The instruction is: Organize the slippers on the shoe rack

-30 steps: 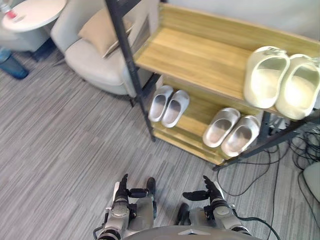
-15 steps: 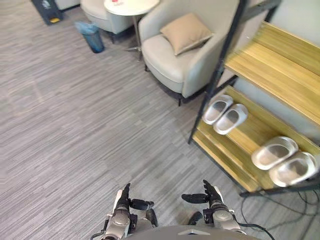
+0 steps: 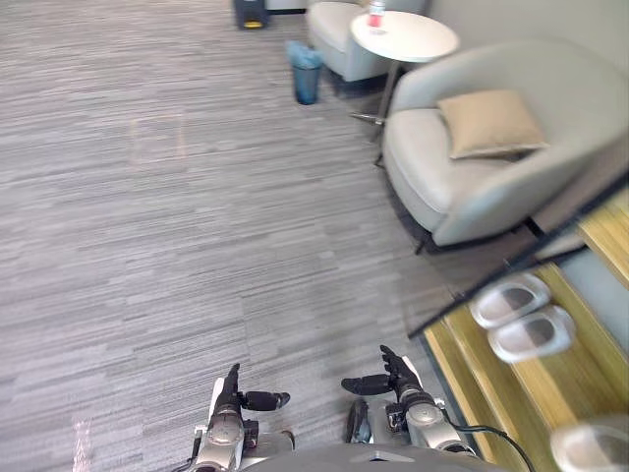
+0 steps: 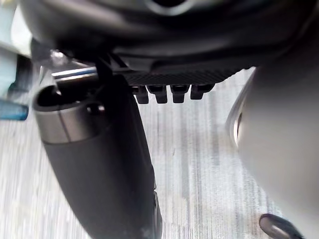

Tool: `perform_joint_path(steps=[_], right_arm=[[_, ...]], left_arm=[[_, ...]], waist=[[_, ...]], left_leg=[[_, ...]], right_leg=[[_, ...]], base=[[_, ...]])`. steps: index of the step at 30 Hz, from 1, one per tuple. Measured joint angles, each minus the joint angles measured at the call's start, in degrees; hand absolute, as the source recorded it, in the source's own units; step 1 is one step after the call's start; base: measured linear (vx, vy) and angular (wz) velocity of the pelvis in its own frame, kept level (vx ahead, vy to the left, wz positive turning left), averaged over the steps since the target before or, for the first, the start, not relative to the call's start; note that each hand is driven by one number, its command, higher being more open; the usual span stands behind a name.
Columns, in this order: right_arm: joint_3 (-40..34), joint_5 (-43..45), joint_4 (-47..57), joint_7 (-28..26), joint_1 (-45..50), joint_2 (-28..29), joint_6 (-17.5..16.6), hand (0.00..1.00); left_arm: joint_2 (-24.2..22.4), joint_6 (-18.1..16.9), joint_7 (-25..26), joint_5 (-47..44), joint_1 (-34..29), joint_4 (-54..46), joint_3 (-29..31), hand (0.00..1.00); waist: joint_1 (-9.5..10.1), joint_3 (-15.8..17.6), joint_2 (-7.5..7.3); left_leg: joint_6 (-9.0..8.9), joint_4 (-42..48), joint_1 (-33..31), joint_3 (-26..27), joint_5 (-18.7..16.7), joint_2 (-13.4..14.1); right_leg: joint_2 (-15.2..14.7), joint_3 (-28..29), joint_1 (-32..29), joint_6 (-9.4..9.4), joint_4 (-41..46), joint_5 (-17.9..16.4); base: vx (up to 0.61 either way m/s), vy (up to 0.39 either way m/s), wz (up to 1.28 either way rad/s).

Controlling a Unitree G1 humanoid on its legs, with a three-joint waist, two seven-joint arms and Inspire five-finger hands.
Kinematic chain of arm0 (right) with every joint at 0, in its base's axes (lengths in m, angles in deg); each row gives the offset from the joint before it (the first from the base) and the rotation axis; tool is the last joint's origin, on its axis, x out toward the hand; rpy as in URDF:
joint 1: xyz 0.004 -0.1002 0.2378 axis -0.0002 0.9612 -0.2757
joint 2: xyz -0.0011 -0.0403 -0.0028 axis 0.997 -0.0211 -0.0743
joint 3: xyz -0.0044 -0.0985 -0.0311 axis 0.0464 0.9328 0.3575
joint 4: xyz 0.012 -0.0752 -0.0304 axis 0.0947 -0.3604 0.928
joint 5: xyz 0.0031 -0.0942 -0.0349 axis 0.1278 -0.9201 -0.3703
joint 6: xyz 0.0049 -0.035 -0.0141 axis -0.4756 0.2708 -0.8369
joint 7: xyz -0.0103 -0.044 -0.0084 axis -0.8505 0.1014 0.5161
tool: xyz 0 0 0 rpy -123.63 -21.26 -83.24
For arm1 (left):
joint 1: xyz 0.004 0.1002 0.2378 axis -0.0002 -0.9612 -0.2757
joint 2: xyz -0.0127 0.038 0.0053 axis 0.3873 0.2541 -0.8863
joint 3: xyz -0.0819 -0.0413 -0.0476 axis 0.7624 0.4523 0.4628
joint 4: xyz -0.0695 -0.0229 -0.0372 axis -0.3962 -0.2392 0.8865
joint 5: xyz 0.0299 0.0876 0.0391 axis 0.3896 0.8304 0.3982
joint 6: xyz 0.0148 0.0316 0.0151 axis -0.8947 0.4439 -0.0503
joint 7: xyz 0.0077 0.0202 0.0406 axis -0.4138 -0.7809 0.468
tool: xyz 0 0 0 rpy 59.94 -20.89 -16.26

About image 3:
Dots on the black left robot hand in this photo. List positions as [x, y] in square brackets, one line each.
[227, 397]

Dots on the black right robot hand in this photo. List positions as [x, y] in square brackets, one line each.
[404, 378]

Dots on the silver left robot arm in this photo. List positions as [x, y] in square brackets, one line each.
[223, 437]

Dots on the black-framed wooden shoe rack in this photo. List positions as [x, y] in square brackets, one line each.
[531, 388]

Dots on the dark robot foot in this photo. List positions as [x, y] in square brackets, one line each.
[359, 422]

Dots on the grey robot torso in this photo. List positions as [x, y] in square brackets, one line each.
[363, 459]

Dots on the white grey slipper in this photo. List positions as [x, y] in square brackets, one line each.
[533, 335]
[511, 300]
[589, 445]

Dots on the light grey armchair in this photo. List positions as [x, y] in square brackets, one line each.
[339, 34]
[467, 196]

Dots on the beige cushion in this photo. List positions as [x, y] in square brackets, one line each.
[491, 123]

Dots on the blue trash bin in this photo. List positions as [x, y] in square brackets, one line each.
[305, 74]

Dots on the round white side table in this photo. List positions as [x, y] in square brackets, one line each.
[408, 39]

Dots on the clear bottle red label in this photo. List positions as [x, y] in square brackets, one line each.
[377, 14]

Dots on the dark box yellow base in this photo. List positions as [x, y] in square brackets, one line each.
[250, 14]

